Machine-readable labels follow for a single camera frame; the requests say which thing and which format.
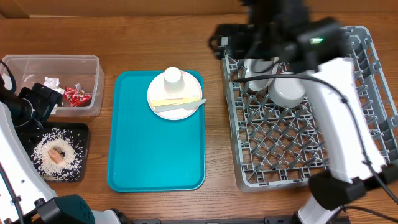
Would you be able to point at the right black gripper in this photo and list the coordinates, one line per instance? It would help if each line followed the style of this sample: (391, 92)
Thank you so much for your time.
(235, 49)

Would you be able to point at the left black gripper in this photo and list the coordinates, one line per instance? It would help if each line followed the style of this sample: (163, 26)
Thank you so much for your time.
(43, 98)

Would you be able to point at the white napkin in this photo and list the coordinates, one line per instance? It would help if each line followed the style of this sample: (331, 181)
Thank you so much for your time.
(54, 84)

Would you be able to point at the red sauce packet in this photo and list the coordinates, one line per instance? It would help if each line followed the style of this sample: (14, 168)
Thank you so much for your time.
(76, 97)

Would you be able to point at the orange food cube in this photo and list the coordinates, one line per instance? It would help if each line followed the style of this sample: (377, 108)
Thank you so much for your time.
(55, 156)

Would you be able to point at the white paper cup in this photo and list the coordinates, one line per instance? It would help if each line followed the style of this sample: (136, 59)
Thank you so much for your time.
(173, 81)

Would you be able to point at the white small bowl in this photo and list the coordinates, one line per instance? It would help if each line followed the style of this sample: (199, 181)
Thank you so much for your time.
(286, 92)

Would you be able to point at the white rice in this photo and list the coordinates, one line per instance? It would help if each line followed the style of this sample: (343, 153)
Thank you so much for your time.
(70, 170)

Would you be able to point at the silver foil wrapper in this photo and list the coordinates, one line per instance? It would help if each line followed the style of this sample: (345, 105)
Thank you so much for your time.
(79, 88)

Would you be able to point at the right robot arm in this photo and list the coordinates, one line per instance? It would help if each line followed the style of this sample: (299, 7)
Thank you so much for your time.
(317, 54)

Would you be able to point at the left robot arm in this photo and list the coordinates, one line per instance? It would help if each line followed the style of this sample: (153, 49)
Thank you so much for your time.
(25, 196)

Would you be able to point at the grey plastic dishwasher rack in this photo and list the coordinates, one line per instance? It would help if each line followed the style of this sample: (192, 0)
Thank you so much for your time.
(279, 148)

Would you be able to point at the clear plastic bin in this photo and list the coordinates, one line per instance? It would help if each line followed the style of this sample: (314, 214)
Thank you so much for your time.
(72, 71)

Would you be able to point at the black plastic tray bin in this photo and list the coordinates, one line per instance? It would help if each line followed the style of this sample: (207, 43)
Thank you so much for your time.
(80, 131)

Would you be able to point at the pink round plate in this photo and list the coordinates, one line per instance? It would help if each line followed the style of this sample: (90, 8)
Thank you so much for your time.
(156, 88)

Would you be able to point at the light grey plastic knife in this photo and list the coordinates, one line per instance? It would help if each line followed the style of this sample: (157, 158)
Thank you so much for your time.
(186, 106)

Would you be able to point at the yellow plastic fork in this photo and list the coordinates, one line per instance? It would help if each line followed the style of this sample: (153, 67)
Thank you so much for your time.
(155, 103)

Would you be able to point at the teal plastic tray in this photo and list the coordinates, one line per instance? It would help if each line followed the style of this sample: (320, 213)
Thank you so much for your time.
(148, 153)

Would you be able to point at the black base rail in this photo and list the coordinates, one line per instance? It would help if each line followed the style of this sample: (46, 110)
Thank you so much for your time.
(266, 220)

